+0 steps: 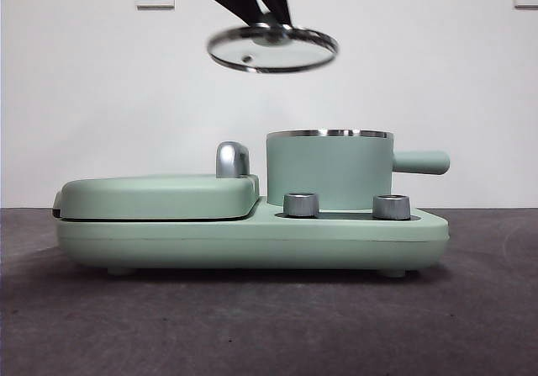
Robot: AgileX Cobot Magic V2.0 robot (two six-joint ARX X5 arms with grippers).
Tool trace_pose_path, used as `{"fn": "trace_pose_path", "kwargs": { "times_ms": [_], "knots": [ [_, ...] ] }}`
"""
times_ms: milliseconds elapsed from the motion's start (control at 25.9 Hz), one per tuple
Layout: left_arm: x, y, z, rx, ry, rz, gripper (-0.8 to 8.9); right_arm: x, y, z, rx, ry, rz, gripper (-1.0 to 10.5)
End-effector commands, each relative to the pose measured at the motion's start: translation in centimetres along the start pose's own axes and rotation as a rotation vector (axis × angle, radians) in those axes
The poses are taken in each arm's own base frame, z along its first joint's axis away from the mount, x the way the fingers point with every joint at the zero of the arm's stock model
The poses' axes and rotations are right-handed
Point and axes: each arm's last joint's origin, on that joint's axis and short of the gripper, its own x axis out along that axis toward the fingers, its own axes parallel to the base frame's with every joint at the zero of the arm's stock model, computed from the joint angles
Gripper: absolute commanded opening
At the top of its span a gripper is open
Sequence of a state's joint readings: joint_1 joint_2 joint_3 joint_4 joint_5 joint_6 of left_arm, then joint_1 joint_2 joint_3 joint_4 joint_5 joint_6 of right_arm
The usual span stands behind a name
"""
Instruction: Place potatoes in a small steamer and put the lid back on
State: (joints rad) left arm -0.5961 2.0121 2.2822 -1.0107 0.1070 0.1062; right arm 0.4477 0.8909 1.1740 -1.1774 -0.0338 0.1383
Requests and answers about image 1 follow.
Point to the green breakfast machine base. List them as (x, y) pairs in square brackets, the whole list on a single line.
[(252, 241)]

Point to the glass lid green knob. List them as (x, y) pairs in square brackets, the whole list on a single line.
[(277, 52)]

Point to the silver control knob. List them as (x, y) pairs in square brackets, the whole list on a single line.
[(391, 207), (302, 205)]

